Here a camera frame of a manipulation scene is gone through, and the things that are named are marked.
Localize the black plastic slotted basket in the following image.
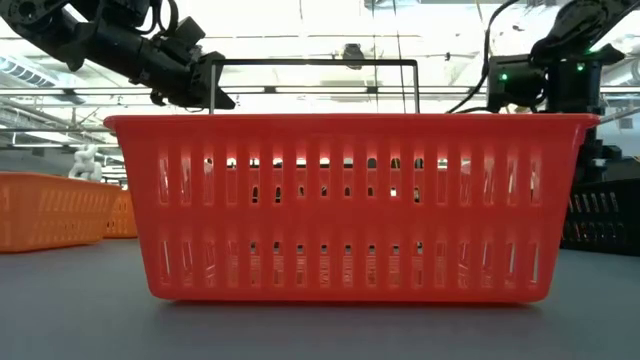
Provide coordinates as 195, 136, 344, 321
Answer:
559, 178, 640, 257

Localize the orange plastic slotted basket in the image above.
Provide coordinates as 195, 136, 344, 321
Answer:
0, 171, 123, 254
103, 188, 139, 240

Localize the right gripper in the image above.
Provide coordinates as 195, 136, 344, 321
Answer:
486, 53, 604, 115

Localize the red plastic slotted basket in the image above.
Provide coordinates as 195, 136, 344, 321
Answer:
103, 113, 601, 305

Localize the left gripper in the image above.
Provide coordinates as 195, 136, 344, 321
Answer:
130, 39, 237, 110

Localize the black ceiling-hung device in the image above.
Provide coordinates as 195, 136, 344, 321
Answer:
341, 42, 367, 71

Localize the long grey ceiling rail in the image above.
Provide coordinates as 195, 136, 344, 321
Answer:
0, 84, 640, 97

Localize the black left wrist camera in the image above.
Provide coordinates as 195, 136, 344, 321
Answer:
172, 16, 207, 51

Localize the white sculpted figure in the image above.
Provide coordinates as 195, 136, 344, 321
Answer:
67, 144, 104, 182

